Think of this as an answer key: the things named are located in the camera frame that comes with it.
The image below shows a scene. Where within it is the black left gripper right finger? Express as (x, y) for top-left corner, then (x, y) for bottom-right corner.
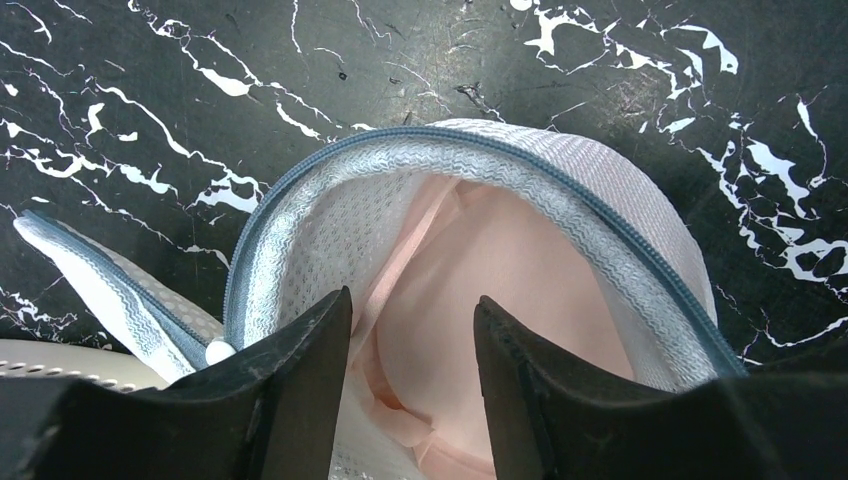
(474, 297), (847, 479)

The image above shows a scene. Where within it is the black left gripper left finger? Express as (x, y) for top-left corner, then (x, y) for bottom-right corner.
(1, 288), (352, 479)

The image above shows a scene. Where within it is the brown bra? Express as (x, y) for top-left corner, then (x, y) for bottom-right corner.
(347, 175), (637, 480)

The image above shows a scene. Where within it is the white mesh bag blue zipper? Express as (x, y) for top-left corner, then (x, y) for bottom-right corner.
(14, 119), (744, 479)

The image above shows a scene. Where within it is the cream plastic laundry basket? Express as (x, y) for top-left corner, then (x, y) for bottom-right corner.
(1, 340), (169, 393)

